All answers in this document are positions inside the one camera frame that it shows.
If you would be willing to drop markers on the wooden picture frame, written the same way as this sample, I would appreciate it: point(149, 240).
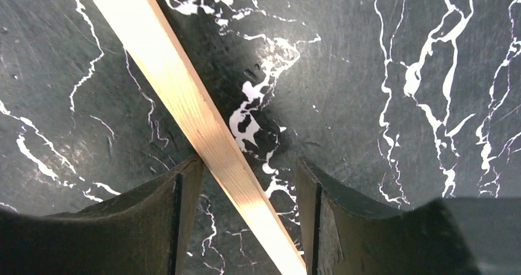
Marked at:
point(148, 37)

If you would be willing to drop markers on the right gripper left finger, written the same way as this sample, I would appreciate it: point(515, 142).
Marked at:
point(143, 231)

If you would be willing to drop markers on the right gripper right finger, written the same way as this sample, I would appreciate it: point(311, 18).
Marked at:
point(346, 232)

